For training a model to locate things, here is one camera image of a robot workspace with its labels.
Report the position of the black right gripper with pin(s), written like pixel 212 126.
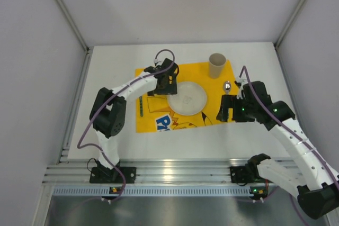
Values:
pixel 234 108

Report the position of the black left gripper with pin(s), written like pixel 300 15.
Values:
pixel 164 88

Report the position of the silver spoon green handle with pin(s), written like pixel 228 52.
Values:
pixel 227 87

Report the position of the cream round plate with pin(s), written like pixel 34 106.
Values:
pixel 190 99

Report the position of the silver fork green handle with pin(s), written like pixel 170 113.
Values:
pixel 141 106

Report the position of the yellow cartoon placemat cloth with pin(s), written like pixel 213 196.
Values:
pixel 158 116

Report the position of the beige paper cup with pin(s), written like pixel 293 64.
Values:
pixel 217 62

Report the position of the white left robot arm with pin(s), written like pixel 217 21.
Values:
pixel 109 108

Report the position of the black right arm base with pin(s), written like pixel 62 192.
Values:
pixel 243 175

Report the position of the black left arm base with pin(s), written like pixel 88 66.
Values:
pixel 111 176

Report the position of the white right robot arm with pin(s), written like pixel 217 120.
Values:
pixel 313 183

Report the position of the left aluminium corner post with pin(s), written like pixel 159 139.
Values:
pixel 71 23

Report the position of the aluminium corner post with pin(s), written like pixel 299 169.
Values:
pixel 71 23
pixel 296 11

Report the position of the right aluminium corner post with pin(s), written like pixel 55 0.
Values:
pixel 296 11

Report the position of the perforated grey cable duct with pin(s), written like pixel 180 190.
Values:
pixel 157 191

